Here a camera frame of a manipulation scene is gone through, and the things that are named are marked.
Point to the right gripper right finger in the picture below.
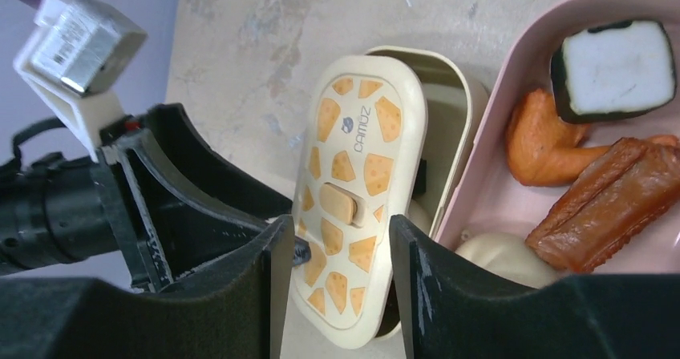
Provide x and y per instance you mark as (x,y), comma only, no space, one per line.
(451,308)

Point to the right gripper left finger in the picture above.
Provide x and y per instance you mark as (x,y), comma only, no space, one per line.
(234,307)

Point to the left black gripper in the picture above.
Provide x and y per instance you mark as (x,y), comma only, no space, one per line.
(173,203)

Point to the beige lunch box lid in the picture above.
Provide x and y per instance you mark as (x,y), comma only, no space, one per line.
(364,136)

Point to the orange fried chicken piece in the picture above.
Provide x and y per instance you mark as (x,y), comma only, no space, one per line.
(542,150)

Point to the pink lunch box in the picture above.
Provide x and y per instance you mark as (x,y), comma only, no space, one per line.
(488,199)

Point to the dark red sausage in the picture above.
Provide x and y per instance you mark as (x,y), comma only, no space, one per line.
(614,199)

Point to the beige lunch box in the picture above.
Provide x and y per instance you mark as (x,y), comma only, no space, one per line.
(455,104)

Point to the white black sushi piece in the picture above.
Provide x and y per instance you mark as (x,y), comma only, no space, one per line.
(612,72)

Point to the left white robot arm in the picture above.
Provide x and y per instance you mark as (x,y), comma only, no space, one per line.
(51,211)

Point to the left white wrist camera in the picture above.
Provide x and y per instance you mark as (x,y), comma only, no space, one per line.
(73,57)

